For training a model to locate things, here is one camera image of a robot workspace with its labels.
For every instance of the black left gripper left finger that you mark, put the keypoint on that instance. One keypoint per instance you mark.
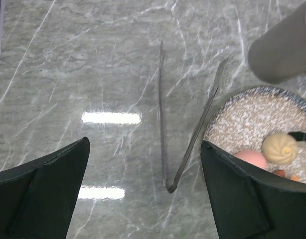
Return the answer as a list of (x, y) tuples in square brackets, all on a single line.
[(38, 198)]

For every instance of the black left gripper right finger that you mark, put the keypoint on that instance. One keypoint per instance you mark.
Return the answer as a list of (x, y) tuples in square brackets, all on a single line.
[(251, 203)]

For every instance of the brown meat piece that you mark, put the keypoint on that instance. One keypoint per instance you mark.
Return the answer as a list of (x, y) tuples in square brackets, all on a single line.
[(280, 173)]

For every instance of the pink egg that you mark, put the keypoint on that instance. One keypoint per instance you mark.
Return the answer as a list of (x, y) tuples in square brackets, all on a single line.
[(253, 157)]

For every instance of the cream steamed bun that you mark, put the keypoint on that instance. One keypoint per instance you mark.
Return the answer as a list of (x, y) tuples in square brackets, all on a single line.
[(280, 148)]

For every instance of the black white sushi piece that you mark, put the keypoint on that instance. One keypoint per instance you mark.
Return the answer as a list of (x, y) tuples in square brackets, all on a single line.
[(300, 137)]

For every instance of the speckled ceramic plate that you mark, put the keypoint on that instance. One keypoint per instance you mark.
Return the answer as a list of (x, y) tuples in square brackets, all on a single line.
[(245, 120)]

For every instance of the grey cup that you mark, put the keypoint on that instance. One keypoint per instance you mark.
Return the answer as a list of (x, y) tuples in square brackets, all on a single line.
[(280, 53)]

